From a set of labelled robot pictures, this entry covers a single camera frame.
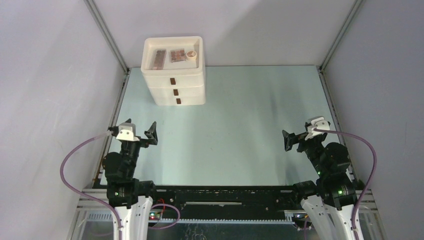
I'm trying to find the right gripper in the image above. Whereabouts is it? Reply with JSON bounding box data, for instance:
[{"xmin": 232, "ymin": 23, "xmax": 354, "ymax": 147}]
[{"xmin": 281, "ymin": 129, "xmax": 326, "ymax": 176}]

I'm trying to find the white drawer organizer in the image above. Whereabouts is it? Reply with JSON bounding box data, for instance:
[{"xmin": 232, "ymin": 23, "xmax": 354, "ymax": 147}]
[{"xmin": 140, "ymin": 36, "xmax": 206, "ymax": 106}]

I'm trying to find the long eyeshadow palette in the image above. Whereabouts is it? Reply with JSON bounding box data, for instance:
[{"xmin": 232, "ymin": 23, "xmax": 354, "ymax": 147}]
[{"xmin": 151, "ymin": 49, "xmax": 167, "ymax": 70}]

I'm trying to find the small square blush palette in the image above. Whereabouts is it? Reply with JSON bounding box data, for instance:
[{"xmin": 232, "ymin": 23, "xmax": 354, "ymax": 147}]
[{"xmin": 170, "ymin": 48, "xmax": 187, "ymax": 63}]

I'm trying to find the round cream compact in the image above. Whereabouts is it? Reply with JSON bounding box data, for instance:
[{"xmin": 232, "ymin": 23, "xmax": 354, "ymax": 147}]
[{"xmin": 185, "ymin": 50, "xmax": 198, "ymax": 61}]

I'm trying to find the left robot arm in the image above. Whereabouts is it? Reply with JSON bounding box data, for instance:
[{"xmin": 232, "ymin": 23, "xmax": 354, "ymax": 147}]
[{"xmin": 102, "ymin": 119, "xmax": 158, "ymax": 240}]

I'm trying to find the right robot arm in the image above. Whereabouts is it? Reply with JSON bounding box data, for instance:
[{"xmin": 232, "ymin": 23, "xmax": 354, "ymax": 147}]
[{"xmin": 282, "ymin": 129, "xmax": 364, "ymax": 240}]

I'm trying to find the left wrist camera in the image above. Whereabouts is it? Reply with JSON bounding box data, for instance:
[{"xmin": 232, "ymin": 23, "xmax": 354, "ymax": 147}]
[{"xmin": 115, "ymin": 123, "xmax": 140, "ymax": 142}]

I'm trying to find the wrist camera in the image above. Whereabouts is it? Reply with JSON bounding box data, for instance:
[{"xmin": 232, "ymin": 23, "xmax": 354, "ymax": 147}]
[
  {"xmin": 115, "ymin": 123, "xmax": 140, "ymax": 142},
  {"xmin": 305, "ymin": 116, "xmax": 330, "ymax": 140}
]

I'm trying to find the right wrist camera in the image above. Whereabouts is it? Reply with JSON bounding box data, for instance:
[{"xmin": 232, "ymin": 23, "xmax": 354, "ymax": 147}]
[{"xmin": 305, "ymin": 116, "xmax": 330, "ymax": 140}]

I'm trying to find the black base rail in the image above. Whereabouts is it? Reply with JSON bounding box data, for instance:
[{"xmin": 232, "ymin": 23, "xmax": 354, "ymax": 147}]
[{"xmin": 149, "ymin": 182, "xmax": 317, "ymax": 222}]

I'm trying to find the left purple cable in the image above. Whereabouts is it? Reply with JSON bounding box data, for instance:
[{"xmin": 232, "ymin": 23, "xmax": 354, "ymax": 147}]
[{"xmin": 59, "ymin": 130, "xmax": 181, "ymax": 240}]

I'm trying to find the aluminium frame rail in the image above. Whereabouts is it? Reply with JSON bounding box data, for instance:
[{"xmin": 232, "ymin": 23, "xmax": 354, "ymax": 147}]
[{"xmin": 83, "ymin": 0, "xmax": 130, "ymax": 75}]

